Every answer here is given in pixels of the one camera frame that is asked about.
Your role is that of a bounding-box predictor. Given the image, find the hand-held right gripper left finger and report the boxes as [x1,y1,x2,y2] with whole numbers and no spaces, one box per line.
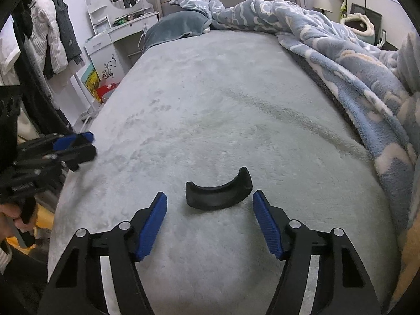
[38,191,168,315]

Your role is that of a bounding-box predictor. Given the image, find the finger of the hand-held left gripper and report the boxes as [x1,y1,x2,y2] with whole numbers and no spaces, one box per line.
[13,144,98,174]
[20,131,96,153]

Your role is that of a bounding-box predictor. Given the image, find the dark grey hanging coat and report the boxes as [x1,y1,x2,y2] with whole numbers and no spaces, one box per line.
[46,0,83,67]

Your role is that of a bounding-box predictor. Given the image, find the yellow framed painting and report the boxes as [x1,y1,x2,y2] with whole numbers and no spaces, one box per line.
[80,62,103,104]

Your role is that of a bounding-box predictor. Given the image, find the bedside lamp with shade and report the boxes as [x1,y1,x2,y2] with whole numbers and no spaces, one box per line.
[312,0,333,15]

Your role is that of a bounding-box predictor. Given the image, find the cream cat bed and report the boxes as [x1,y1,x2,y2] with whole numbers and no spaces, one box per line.
[340,12,376,45]

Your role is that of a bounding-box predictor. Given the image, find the white dressing table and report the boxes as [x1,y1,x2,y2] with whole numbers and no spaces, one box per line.
[85,0,160,82]

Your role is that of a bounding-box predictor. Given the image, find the red bag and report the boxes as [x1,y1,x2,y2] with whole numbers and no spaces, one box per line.
[96,83,118,104]

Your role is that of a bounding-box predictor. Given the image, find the white clothes rack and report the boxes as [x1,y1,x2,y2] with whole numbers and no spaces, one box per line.
[73,72,97,130]

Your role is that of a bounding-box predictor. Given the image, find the black hanging garment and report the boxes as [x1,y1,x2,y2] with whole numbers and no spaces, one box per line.
[11,0,74,137]

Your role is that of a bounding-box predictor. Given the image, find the white puffer jacket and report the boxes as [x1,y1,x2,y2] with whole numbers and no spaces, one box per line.
[29,0,68,73]

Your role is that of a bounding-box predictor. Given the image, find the blue patterned fleece blanket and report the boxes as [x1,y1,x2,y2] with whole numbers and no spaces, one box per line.
[169,0,420,306]

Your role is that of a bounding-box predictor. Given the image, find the black curved rubber piece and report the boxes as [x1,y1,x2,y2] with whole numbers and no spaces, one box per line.
[185,167,253,211]

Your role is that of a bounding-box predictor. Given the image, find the yellow cloth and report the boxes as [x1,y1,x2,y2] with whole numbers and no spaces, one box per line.
[7,203,55,257]

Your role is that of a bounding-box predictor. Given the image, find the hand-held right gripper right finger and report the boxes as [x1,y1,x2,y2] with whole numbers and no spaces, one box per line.
[252,189,383,315]

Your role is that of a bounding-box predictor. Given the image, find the blue-grey pillow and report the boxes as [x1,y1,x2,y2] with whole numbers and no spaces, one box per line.
[143,10,212,53]

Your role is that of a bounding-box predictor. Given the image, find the black mesh chair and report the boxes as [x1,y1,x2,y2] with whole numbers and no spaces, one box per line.
[349,3,384,45]

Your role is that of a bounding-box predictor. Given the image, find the person's left hand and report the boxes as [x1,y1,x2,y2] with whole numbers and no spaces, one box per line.
[0,203,34,242]

